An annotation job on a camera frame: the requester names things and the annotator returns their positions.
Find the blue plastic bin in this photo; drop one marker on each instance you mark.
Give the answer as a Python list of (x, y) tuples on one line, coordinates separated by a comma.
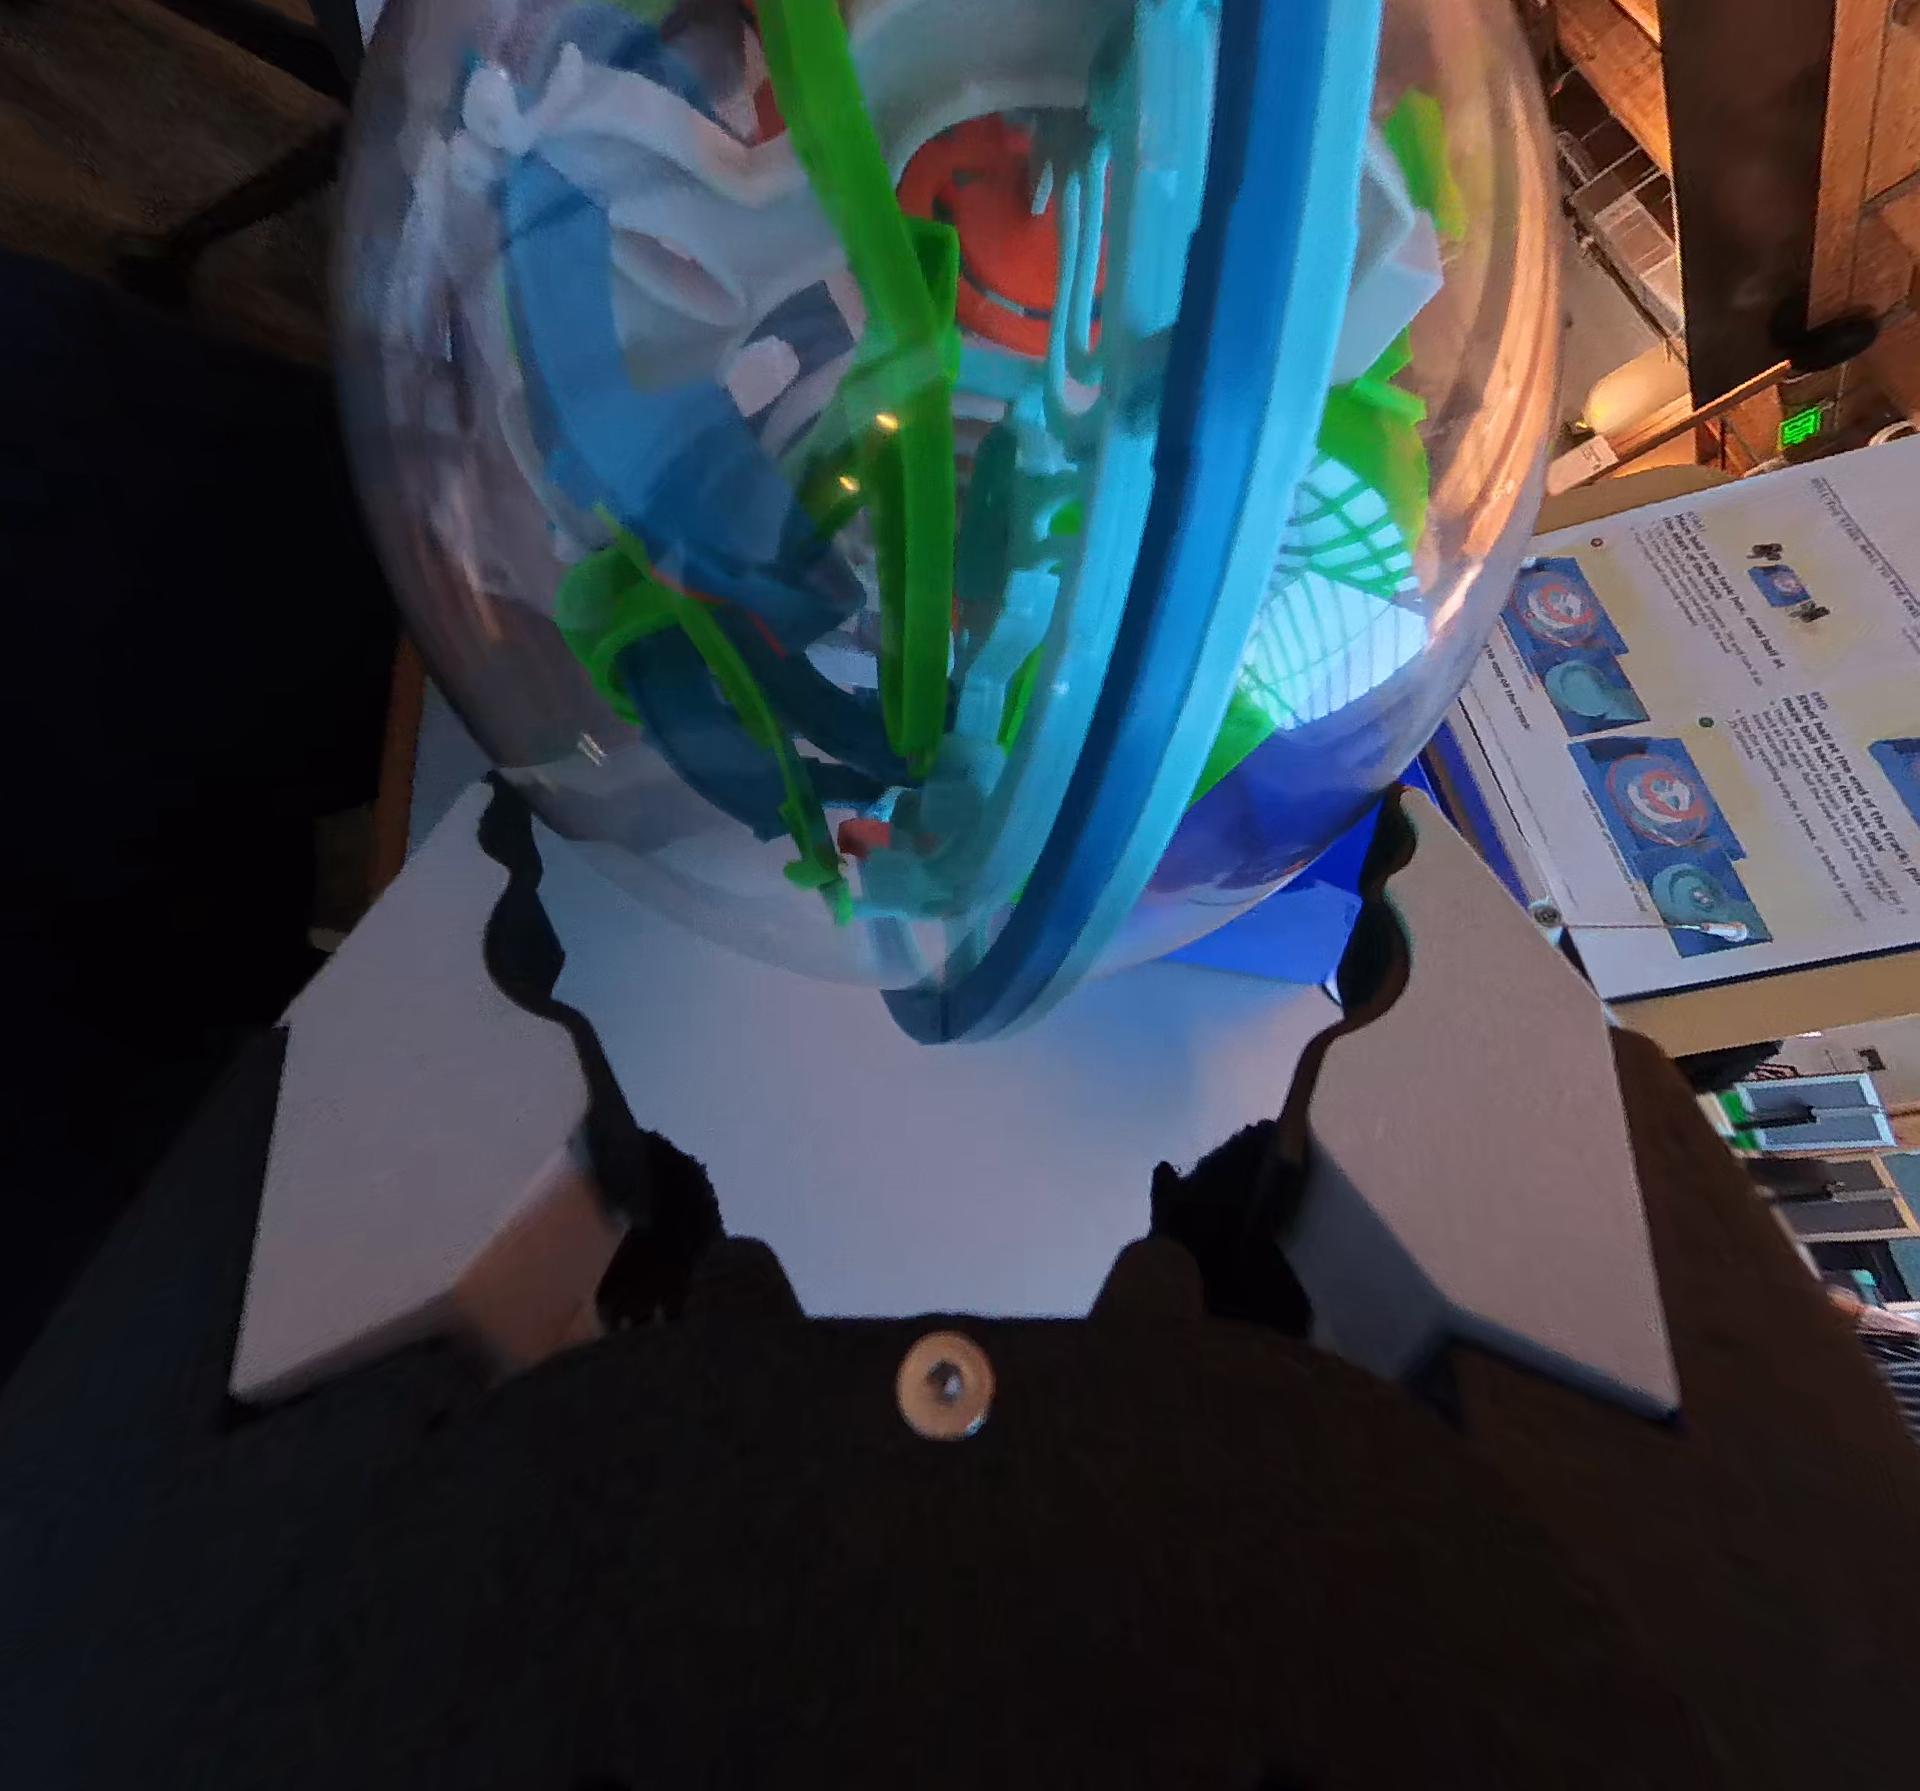
[(1274, 929)]

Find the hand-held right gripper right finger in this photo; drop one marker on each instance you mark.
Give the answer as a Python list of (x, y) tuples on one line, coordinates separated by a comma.
[(1484, 1146)]

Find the green exit sign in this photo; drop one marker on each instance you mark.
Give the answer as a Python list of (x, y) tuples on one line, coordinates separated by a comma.
[(1801, 430)]

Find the printed instruction sheet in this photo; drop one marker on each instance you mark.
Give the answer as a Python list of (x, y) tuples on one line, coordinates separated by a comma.
[(1724, 710)]

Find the clear plastic maze ball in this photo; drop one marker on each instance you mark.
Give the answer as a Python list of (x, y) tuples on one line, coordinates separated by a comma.
[(930, 471)]

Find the brown wooden furniture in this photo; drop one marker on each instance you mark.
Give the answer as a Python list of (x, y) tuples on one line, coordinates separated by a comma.
[(150, 95)]

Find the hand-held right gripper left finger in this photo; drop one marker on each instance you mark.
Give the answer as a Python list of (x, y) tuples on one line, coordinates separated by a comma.
[(418, 1146)]

